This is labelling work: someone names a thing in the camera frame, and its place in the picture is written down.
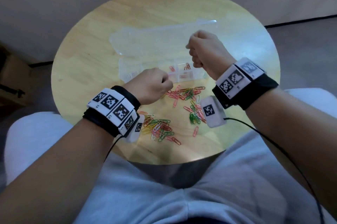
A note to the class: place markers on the person's left hand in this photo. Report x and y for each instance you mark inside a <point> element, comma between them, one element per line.
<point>147,87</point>

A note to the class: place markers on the person's right hand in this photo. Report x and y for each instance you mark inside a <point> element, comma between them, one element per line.
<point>210,52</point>

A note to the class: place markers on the pink paper clip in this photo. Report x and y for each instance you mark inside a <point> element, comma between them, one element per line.
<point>172,68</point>

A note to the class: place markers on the pile of coloured paper clips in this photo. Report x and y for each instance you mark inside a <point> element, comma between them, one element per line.
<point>163,126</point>

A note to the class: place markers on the clear plastic compartment box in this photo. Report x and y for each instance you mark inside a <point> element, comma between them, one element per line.
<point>147,42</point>

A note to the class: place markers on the person's left forearm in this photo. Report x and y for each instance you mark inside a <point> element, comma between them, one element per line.
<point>52,179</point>

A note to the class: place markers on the person's right forearm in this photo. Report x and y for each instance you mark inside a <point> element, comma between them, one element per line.
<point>297,131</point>

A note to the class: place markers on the brown cardboard box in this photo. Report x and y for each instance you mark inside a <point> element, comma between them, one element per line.
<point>13,73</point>

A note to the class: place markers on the black left wristband white markers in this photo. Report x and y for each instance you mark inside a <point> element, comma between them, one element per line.
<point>105,121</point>

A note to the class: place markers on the black wristband white markers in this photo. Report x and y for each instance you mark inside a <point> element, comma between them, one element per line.
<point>252,92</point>
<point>105,121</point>

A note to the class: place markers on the black right wristband white markers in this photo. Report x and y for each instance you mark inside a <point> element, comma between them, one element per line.
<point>252,92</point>

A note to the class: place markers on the dark blue shirt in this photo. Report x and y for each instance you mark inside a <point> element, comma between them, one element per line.
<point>205,222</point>

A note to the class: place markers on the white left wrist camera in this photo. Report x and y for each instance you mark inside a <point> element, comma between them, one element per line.
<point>135,131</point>

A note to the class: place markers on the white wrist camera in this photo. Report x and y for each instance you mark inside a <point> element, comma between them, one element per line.
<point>214,116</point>
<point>135,131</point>

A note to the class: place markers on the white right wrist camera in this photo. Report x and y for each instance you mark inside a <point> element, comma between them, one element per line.
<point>214,116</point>

